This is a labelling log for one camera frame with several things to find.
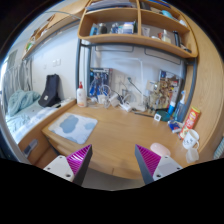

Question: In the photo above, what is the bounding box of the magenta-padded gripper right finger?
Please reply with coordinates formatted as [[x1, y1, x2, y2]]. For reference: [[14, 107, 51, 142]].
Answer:
[[134, 143, 184, 185]]

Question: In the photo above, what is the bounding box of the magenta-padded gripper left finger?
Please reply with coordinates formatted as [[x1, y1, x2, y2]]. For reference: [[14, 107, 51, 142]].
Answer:
[[43, 143, 93, 187]]

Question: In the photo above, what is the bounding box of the pink computer mouse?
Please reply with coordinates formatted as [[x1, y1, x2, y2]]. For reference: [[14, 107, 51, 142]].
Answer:
[[149, 142, 172, 158]]

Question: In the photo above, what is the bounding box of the light blue cloud mouse pad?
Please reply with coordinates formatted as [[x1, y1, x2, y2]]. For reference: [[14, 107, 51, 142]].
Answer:
[[48, 112, 99, 145]]

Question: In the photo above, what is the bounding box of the clear plastic cup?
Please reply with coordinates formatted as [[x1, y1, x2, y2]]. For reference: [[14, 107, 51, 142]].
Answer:
[[185, 147, 200, 164]]

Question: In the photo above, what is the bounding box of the white mug with black print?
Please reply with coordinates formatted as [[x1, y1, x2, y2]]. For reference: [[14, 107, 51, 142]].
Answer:
[[182, 129, 201, 150]]

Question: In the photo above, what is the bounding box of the blue tissue pack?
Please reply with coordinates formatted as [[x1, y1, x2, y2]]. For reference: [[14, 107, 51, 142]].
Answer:
[[167, 119, 184, 133]]

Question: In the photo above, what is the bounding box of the red and yellow chips can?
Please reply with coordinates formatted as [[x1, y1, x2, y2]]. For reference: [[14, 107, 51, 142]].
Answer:
[[179, 106, 202, 140]]

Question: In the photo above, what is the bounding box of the green round container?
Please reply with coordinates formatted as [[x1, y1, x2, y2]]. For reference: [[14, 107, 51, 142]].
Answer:
[[156, 109, 172, 123]]

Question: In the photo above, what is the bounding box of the bed with plaid sheet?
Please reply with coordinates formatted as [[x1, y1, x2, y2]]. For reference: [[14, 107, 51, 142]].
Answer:
[[4, 98, 73, 144]]

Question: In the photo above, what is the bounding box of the black ruler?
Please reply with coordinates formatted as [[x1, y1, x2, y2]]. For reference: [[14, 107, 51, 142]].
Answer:
[[134, 111, 154, 118]]

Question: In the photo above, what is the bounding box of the blue tube with white cap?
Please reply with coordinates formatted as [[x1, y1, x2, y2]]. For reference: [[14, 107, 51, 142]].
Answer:
[[167, 100, 177, 117]]

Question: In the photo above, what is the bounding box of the blue spray bottle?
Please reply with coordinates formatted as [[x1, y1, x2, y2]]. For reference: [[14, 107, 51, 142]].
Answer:
[[174, 89, 188, 123]]

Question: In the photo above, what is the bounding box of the white power strip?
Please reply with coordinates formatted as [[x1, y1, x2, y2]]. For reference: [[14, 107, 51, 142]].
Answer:
[[118, 102, 133, 113]]

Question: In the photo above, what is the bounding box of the white bottle with red cap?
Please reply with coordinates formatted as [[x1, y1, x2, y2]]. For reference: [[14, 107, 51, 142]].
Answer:
[[76, 81, 88, 108]]

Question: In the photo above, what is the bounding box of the teal blanket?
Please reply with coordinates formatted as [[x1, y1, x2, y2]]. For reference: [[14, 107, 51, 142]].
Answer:
[[7, 89, 42, 118]]

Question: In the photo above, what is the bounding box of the black backpack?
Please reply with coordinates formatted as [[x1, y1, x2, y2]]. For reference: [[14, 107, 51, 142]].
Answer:
[[37, 73, 62, 108]]

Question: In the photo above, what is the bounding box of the colourful poster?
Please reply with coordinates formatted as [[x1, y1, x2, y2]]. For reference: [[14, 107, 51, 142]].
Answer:
[[158, 69, 183, 109]]

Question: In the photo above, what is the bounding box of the white charger block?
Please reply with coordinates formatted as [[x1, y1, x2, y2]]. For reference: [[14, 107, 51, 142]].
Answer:
[[109, 93, 121, 108]]

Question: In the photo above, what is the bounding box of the blue robot model box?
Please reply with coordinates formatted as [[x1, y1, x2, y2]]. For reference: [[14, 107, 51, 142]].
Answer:
[[88, 67, 113, 98]]

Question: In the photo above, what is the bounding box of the white desk lamp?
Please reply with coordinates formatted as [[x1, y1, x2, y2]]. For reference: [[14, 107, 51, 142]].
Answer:
[[98, 54, 148, 112]]

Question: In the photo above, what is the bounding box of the wooden shelf unit with items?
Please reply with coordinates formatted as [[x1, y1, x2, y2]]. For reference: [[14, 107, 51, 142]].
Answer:
[[77, 0, 199, 59]]

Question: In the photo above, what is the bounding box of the grey metal frame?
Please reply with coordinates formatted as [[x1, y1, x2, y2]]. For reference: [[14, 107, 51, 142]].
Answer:
[[75, 39, 198, 123]]

